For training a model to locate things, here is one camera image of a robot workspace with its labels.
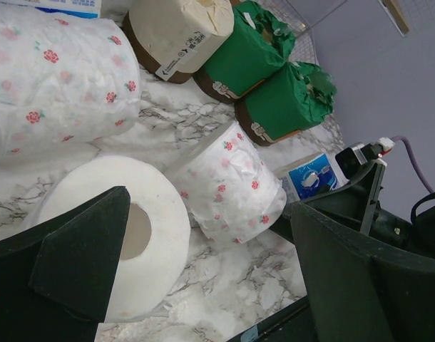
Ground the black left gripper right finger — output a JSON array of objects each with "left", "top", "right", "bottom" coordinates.
[{"left": 287, "top": 203, "right": 435, "bottom": 341}]

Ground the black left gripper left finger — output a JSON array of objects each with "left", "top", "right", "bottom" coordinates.
[{"left": 0, "top": 186, "right": 131, "bottom": 341}]

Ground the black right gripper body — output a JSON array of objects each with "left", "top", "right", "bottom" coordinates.
[{"left": 274, "top": 162, "right": 435, "bottom": 264}]

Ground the short floral paper roll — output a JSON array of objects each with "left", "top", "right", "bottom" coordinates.
[{"left": 21, "top": 155, "right": 190, "bottom": 323}]

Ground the small floral paper roll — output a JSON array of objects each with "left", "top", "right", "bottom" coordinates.
[{"left": 165, "top": 121, "right": 287, "bottom": 249}]

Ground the large floral paper roll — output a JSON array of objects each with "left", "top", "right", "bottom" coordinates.
[{"left": 0, "top": 3, "right": 141, "bottom": 157}]

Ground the blue Tempo roll right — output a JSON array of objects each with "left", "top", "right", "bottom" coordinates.
[{"left": 274, "top": 152, "right": 342, "bottom": 204}]

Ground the blue tempo roll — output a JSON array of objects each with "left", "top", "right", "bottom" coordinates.
[
  {"left": 2, "top": 0, "right": 101, "bottom": 19},
  {"left": 274, "top": 152, "right": 342, "bottom": 204}
]

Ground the green wrapped roll front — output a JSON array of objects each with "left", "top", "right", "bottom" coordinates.
[{"left": 235, "top": 61, "right": 337, "bottom": 146}]

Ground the green wrapped roll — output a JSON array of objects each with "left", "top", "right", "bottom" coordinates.
[
  {"left": 235, "top": 61, "right": 337, "bottom": 146},
  {"left": 194, "top": 1, "right": 295, "bottom": 103}
]

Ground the green wrapped roll rear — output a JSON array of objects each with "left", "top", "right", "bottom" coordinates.
[{"left": 194, "top": 1, "right": 295, "bottom": 103}]

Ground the beige brown wrapped paper roll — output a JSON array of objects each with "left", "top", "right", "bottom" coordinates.
[{"left": 123, "top": 0, "right": 234, "bottom": 84}]

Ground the blue Tempo roll left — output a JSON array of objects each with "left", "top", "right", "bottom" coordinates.
[{"left": 2, "top": 0, "right": 101, "bottom": 19}]

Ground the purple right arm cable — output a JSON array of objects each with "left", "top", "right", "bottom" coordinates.
[{"left": 391, "top": 135, "right": 435, "bottom": 195}]

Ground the white wire wooden shelf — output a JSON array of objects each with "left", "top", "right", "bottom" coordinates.
[{"left": 231, "top": 0, "right": 411, "bottom": 122}]

